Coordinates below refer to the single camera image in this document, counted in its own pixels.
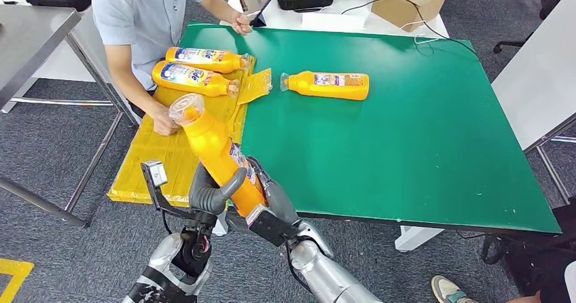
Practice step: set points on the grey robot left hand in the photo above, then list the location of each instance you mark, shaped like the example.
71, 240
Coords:
204, 197

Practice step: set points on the person's left hand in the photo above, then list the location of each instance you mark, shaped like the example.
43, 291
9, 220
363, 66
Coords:
243, 24

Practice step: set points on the person's right hand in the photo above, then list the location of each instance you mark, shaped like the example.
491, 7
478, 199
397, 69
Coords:
164, 121

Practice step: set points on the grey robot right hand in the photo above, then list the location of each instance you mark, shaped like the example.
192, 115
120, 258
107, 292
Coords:
279, 202

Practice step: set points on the orange detergent bottle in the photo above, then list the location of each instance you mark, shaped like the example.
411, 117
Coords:
211, 148
225, 60
215, 84
306, 85

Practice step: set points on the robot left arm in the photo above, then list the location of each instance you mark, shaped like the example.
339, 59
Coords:
162, 265

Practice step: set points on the person's right forearm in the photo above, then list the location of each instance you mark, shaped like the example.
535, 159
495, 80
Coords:
135, 89

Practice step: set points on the person's left forearm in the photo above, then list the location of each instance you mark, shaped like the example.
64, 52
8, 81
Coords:
218, 8

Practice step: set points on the white table leg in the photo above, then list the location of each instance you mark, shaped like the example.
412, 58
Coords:
220, 226
418, 240

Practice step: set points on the white desk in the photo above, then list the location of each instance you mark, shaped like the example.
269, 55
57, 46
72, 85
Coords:
281, 19

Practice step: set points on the yellow taped cardboard board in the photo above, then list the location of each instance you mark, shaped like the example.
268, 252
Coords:
148, 166

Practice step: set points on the small yellow taped flap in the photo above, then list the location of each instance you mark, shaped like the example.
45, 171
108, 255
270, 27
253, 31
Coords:
256, 87

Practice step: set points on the person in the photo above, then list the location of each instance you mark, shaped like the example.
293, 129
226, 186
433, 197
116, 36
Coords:
135, 17

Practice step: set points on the green table mat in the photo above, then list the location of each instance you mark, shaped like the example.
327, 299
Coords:
405, 134

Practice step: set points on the stainless steel table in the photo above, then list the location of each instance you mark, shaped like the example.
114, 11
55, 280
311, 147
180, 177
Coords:
27, 44

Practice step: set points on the brown cardboard box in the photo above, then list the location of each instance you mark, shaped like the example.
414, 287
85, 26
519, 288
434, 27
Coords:
407, 4

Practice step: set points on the person's shoe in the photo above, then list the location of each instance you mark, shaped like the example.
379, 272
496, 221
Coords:
450, 291

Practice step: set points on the yellow floor tape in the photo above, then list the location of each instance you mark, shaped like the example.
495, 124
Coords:
20, 269

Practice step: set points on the black backpack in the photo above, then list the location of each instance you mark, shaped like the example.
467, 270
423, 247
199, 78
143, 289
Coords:
531, 256

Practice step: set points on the white table with steel legs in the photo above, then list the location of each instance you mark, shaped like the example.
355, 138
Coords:
531, 89

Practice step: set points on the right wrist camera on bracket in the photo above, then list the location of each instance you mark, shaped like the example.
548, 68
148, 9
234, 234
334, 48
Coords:
270, 229

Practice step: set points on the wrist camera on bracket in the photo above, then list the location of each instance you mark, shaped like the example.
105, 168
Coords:
155, 174
270, 229

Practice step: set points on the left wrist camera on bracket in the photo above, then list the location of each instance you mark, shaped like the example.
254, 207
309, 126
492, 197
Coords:
155, 174

